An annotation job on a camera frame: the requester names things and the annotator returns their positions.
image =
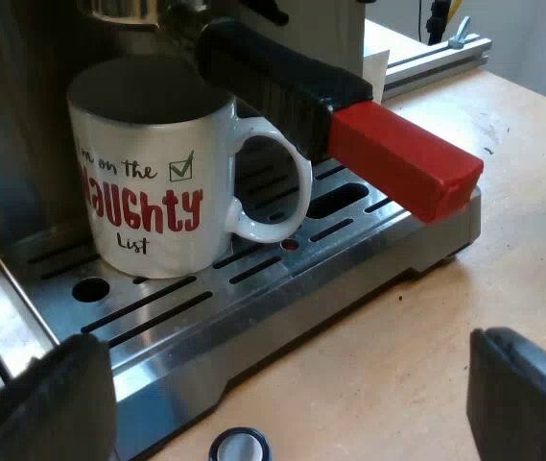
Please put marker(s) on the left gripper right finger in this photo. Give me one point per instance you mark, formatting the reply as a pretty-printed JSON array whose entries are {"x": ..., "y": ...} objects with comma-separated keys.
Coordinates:
[{"x": 527, "y": 408}]

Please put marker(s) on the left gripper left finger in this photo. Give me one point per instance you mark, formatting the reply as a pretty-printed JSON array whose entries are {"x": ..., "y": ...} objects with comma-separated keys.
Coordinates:
[{"x": 47, "y": 408}]

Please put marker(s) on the white mug red black print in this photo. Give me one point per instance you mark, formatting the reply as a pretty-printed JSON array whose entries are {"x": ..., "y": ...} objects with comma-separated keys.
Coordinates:
[{"x": 157, "y": 211}]

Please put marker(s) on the steel espresso machine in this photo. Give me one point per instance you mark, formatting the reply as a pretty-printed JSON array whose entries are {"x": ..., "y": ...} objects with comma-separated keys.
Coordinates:
[{"x": 263, "y": 307}]

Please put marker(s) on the black tripod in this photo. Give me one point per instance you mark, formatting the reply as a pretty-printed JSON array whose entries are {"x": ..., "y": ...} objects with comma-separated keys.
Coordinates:
[{"x": 438, "y": 21}]

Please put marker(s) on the blue tamper with steel top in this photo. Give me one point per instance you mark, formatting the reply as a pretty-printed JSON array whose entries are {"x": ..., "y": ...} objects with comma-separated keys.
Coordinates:
[{"x": 239, "y": 449}]

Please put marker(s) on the aluminium rail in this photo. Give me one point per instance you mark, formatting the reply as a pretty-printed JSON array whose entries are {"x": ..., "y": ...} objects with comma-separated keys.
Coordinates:
[{"x": 435, "y": 60}]

